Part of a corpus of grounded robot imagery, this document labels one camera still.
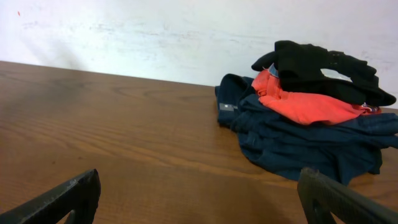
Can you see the orange printed t-shirt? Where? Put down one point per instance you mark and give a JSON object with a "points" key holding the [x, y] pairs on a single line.
{"points": [[305, 108]]}

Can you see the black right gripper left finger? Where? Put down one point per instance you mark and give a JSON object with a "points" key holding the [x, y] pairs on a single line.
{"points": [[76, 199]]}

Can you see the navy blue folded garment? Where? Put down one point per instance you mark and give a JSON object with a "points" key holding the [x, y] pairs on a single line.
{"points": [[283, 147]]}

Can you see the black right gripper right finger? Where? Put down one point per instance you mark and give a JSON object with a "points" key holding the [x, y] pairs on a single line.
{"points": [[323, 199]]}

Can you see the black polo shirt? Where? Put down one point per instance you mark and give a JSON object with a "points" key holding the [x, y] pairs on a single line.
{"points": [[309, 68]]}

